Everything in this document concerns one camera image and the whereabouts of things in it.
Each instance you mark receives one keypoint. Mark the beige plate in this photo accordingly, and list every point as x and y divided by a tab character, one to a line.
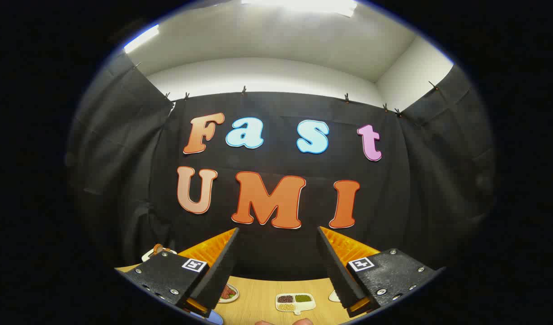
235	293

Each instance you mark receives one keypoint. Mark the pile of yellow beans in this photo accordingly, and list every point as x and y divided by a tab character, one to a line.
286	307

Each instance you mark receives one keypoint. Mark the pile of green beans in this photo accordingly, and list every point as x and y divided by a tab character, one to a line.
303	298

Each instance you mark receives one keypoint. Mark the white divided dish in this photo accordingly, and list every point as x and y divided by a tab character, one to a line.
306	307

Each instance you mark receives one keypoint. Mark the white coaster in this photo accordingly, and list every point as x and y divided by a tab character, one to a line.
334	297

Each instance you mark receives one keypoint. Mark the row of black cloth clips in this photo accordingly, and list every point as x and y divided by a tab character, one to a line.
243	90

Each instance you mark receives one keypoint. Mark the ceiling light panel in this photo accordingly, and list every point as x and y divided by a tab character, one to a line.
303	5
142	38

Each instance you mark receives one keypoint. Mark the blue plate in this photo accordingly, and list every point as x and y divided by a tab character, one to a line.
213	318

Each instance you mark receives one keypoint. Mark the brown grilled meat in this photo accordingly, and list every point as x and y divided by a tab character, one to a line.
227	292

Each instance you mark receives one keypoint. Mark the white toaster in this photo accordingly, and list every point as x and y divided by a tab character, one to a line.
147	256

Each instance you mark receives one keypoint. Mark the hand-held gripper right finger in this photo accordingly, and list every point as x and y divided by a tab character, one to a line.
339	275

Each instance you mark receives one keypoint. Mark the toast bread slice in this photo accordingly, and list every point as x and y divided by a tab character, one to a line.
158	248

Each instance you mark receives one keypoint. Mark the pile of brown beans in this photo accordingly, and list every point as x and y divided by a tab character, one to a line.
285	299

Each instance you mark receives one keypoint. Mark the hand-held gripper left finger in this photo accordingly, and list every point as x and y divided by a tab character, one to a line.
217	280

